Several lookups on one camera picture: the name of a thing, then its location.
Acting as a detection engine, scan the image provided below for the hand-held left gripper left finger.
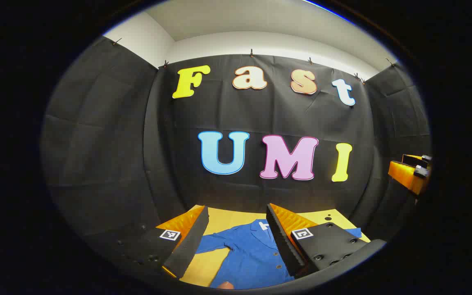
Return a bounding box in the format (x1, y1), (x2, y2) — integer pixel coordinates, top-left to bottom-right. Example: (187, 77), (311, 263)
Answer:
(93, 206), (210, 279)

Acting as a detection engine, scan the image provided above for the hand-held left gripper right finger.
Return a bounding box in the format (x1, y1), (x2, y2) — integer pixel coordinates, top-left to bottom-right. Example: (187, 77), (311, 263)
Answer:
(266, 204), (363, 279)

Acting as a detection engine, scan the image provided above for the blue button shirt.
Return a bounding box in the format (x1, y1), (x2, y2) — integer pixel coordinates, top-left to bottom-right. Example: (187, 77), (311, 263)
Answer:
(195, 219), (363, 290)

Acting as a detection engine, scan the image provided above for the black backdrop cloth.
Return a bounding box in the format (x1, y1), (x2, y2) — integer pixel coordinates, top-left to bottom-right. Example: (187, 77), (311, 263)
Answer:
(41, 36), (431, 283)

